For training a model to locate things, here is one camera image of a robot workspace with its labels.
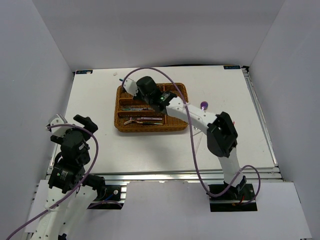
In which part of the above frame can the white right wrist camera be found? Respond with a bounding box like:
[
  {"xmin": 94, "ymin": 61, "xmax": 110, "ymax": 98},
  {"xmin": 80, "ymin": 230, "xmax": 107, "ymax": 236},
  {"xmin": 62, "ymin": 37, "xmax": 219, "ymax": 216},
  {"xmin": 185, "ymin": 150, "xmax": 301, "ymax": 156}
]
[{"xmin": 122, "ymin": 78, "xmax": 139, "ymax": 97}]

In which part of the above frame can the white chopstick short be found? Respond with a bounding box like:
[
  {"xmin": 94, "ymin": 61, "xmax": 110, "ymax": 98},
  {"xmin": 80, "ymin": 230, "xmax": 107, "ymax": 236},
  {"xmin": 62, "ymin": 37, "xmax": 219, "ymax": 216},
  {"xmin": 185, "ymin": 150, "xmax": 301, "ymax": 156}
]
[{"xmin": 192, "ymin": 127, "xmax": 202, "ymax": 137}]

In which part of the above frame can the woven wicker cutlery tray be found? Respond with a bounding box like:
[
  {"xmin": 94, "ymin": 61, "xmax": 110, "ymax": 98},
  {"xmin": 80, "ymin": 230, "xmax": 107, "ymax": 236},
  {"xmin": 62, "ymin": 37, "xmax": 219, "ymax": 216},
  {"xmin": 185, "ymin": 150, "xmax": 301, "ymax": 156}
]
[{"xmin": 114, "ymin": 86, "xmax": 188, "ymax": 133}]

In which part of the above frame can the pink handled fork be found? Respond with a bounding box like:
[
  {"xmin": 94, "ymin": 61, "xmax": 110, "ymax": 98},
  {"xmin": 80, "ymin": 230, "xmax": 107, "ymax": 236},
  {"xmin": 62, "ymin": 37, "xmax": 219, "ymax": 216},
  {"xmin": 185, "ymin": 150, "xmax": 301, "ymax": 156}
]
[{"xmin": 129, "ymin": 116, "xmax": 163, "ymax": 121}]

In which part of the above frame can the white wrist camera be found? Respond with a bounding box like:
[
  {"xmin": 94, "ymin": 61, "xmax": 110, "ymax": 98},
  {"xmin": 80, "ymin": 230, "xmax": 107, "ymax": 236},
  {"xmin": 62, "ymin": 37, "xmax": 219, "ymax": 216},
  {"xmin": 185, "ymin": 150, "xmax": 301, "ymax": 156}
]
[
  {"xmin": 46, "ymin": 114, "xmax": 73, "ymax": 138},
  {"xmin": 122, "ymin": 78, "xmax": 139, "ymax": 97}
]

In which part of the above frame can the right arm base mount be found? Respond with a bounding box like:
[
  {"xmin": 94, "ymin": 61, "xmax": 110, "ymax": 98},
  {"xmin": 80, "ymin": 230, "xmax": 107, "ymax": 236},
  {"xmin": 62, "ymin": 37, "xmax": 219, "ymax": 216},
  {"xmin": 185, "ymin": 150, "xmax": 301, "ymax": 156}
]
[{"xmin": 209, "ymin": 183, "xmax": 258, "ymax": 213}]

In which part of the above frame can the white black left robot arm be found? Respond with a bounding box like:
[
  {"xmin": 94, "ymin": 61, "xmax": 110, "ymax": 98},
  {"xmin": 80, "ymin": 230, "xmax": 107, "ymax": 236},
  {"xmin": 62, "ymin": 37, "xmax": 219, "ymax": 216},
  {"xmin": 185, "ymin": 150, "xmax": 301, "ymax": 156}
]
[{"xmin": 31, "ymin": 114, "xmax": 106, "ymax": 240}]

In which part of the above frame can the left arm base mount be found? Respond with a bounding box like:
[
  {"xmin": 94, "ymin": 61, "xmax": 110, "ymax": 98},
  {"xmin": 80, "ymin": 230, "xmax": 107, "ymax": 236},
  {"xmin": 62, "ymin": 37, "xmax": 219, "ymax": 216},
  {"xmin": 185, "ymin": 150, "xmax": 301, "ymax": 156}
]
[{"xmin": 88, "ymin": 184, "xmax": 127, "ymax": 210}]

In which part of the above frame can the left blue table label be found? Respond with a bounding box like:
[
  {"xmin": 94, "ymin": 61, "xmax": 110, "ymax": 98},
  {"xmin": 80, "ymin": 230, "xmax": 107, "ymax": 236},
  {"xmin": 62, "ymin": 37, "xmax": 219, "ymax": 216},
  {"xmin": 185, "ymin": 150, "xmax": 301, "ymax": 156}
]
[{"xmin": 75, "ymin": 69, "xmax": 93, "ymax": 75}]

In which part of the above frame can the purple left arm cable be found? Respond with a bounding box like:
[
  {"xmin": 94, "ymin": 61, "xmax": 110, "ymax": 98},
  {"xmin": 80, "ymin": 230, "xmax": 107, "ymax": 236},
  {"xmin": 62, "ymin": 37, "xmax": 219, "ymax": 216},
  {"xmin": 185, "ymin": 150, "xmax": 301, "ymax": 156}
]
[{"xmin": 4, "ymin": 124, "xmax": 125, "ymax": 240}]

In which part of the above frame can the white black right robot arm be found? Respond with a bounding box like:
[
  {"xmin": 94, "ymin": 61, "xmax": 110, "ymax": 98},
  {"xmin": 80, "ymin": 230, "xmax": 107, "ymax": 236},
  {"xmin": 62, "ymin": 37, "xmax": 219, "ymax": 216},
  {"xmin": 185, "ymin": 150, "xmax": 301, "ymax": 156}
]
[{"xmin": 123, "ymin": 76, "xmax": 246, "ymax": 200}]

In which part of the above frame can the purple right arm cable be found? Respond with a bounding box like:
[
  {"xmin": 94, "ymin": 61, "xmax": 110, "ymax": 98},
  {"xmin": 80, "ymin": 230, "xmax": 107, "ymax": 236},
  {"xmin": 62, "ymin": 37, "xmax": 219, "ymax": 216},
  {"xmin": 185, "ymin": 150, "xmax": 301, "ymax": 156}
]
[{"xmin": 121, "ymin": 67, "xmax": 262, "ymax": 206}]

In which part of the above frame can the blue table label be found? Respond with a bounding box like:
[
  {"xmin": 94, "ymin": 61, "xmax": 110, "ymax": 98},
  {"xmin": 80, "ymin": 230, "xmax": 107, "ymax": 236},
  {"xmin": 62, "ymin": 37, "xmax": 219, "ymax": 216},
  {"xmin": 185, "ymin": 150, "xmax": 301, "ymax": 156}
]
[
  {"xmin": 75, "ymin": 69, "xmax": 93, "ymax": 75},
  {"xmin": 223, "ymin": 65, "xmax": 241, "ymax": 70}
]

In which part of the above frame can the green handled table knife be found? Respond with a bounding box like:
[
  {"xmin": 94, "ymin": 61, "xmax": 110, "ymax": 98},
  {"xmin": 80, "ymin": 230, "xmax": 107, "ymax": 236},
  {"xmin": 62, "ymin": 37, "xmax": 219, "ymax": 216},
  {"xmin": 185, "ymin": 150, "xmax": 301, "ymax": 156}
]
[{"xmin": 121, "ymin": 107, "xmax": 148, "ymax": 112}]

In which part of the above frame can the aluminium table frame rail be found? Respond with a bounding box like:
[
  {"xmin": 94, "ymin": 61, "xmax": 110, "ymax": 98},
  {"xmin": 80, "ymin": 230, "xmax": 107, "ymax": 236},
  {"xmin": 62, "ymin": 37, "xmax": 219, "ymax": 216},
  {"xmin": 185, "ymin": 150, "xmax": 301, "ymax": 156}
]
[{"xmin": 46, "ymin": 65, "xmax": 288, "ymax": 185}]

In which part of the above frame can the purple iridescent spoon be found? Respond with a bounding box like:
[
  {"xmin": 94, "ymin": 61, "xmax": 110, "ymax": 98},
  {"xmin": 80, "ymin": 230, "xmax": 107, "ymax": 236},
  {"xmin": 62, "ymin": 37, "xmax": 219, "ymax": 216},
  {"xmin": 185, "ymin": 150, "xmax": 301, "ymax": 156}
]
[{"xmin": 200, "ymin": 101, "xmax": 209, "ymax": 111}]

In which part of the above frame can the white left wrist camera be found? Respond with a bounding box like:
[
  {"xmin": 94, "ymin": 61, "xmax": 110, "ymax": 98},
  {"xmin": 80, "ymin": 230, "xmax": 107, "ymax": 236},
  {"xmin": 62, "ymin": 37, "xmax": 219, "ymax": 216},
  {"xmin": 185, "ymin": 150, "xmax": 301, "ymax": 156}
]
[{"xmin": 46, "ymin": 114, "xmax": 73, "ymax": 138}]

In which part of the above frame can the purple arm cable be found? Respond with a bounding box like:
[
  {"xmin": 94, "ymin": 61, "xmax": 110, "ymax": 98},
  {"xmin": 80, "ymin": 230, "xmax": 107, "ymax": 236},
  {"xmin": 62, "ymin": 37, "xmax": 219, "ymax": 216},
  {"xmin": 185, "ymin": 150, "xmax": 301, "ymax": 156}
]
[
  {"xmin": 4, "ymin": 124, "xmax": 125, "ymax": 240},
  {"xmin": 121, "ymin": 67, "xmax": 262, "ymax": 206}
]

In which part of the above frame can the right blue table label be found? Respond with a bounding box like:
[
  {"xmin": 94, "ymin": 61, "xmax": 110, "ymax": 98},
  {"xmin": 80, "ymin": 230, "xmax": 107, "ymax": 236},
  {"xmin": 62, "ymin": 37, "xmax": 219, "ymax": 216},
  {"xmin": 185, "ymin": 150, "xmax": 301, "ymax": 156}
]
[{"xmin": 223, "ymin": 65, "xmax": 241, "ymax": 70}]

